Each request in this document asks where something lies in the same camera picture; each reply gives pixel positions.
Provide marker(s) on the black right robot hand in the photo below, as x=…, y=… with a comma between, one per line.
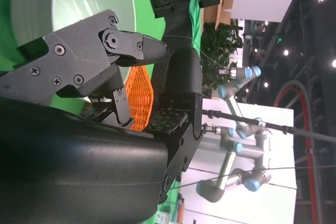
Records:
x=65, y=169

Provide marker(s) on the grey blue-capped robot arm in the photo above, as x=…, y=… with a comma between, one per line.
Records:
x=228, y=161
x=236, y=82

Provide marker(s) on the orange wicker basket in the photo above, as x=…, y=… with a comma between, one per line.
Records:
x=139, y=98

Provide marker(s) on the green tablecloth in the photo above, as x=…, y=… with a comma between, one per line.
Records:
x=143, y=24

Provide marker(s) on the brown cardboard box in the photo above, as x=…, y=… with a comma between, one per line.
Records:
x=220, y=3

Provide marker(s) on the green leafy plant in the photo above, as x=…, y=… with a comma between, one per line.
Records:
x=220, y=48

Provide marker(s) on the black tripod pole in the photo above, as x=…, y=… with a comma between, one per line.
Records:
x=249, y=120

